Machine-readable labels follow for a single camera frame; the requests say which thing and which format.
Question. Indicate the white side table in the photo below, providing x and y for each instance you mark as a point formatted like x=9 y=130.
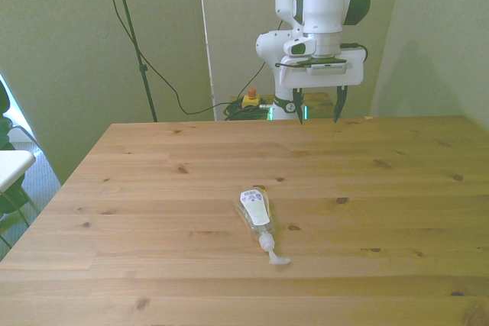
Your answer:
x=13 y=167

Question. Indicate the clear sanitizer pump bottle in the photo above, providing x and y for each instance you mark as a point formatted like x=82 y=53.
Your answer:
x=255 y=209

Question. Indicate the black camera tripod stand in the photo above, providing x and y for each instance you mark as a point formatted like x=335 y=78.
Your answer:
x=131 y=36

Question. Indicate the yellow emergency stop button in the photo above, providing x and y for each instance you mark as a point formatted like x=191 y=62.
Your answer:
x=251 y=99

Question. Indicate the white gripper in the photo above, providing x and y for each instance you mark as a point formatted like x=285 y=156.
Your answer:
x=324 y=78

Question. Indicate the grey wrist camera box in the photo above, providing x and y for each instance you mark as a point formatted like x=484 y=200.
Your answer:
x=328 y=67

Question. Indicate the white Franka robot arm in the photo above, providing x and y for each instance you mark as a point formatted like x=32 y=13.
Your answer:
x=322 y=1

